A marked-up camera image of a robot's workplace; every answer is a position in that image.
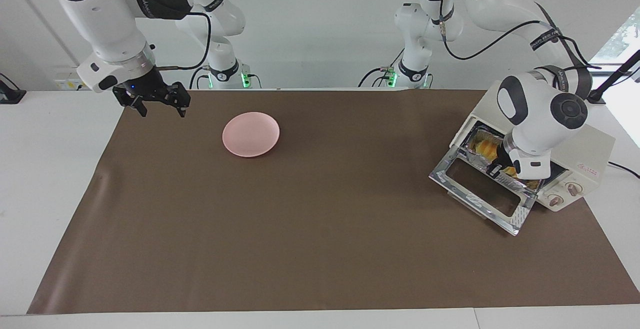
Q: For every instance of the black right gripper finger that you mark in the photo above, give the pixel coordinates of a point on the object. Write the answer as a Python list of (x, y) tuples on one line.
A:
[(181, 99), (140, 106)]

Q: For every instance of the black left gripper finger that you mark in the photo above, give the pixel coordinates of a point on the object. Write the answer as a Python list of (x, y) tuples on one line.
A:
[(494, 172)]

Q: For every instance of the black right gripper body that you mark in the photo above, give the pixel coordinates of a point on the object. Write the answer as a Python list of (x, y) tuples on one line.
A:
[(142, 88)]

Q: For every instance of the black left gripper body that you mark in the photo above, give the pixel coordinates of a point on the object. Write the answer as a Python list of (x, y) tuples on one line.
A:
[(509, 164)]

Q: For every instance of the aluminium foil tray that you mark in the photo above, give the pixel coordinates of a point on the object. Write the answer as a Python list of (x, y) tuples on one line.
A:
[(477, 154)]

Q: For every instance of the striped yellow bread roll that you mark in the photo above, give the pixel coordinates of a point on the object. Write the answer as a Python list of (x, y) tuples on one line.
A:
[(487, 145)]

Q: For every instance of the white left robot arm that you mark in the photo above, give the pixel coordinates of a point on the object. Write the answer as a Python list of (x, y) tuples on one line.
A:
[(535, 119)]

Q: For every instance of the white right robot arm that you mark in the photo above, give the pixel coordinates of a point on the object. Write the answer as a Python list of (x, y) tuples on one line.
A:
[(105, 19)]

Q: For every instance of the glass oven door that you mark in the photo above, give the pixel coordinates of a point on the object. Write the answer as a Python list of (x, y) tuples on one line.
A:
[(520, 214)]

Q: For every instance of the round oven knob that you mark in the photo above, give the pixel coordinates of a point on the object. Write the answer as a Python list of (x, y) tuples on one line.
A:
[(556, 200), (574, 189)]

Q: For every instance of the cream toaster oven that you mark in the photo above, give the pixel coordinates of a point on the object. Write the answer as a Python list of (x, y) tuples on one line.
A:
[(585, 154)]

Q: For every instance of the pink round plate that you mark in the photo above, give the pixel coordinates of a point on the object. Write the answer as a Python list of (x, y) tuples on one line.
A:
[(251, 134)]

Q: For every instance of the black table clamp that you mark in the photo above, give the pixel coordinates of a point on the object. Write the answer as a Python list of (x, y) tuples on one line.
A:
[(10, 94)]

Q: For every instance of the brown table mat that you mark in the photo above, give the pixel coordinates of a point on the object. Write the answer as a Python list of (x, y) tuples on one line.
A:
[(350, 229)]

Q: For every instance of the white wall socket box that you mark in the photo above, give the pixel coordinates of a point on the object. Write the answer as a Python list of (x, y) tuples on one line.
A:
[(67, 81)]

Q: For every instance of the black camera stand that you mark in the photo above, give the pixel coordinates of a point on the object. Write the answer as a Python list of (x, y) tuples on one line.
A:
[(612, 76)]

